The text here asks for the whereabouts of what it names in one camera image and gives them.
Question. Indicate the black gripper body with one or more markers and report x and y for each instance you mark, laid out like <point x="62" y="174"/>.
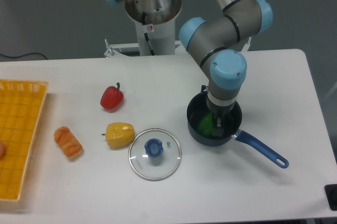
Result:
<point x="219" y="106"/>

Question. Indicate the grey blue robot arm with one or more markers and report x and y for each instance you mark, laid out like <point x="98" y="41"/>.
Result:
<point x="209" y="44"/>

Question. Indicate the glass pot lid blue knob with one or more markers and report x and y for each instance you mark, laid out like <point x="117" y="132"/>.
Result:
<point x="155" y="154"/>

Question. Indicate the green bell pepper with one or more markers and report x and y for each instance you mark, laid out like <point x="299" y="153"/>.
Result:
<point x="205" y="125"/>

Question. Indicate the dark blue saucepan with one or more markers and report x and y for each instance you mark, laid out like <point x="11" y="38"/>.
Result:
<point x="231" y="125"/>

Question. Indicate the yellow bell pepper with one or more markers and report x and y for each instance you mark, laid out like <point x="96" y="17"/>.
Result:
<point x="119" y="134"/>

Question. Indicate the red bell pepper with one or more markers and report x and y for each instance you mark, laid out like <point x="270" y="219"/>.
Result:
<point x="112" y="97"/>

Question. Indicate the black table-edge device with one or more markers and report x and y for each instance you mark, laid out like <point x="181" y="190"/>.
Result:
<point x="331" y="194"/>

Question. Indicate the orange bread loaf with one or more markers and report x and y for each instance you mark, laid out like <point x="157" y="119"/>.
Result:
<point x="68" y="143"/>

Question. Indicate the yellow woven basket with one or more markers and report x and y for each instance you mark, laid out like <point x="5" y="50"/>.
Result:
<point x="21" y="106"/>

